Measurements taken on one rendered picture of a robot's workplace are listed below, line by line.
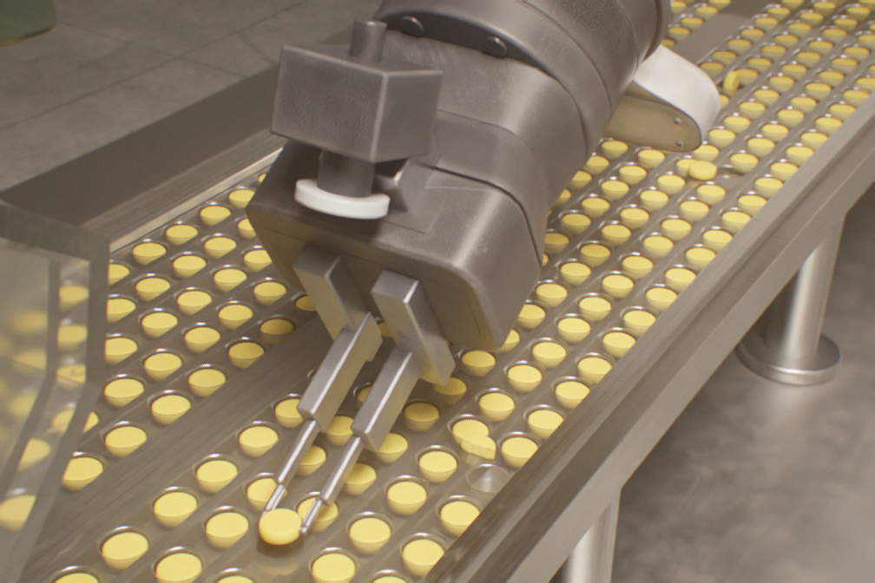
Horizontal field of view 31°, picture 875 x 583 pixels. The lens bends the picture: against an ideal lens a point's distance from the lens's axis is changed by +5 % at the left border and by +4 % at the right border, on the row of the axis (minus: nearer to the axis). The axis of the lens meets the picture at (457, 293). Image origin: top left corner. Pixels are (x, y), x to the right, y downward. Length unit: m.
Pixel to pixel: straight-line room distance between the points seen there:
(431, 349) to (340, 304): 0.03
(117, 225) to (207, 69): 2.79
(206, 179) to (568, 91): 0.22
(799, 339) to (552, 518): 0.39
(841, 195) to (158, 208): 0.28
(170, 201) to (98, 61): 2.80
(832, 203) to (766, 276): 0.08
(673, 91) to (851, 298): 0.41
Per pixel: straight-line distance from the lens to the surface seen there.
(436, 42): 0.43
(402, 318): 0.41
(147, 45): 3.48
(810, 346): 0.81
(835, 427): 0.78
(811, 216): 0.63
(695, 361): 0.52
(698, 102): 0.50
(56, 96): 3.21
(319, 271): 0.41
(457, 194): 0.40
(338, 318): 0.43
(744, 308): 0.56
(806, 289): 0.79
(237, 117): 1.06
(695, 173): 0.64
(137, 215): 0.58
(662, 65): 0.50
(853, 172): 0.67
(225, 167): 0.62
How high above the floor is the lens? 1.21
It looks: 29 degrees down
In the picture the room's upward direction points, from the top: 4 degrees clockwise
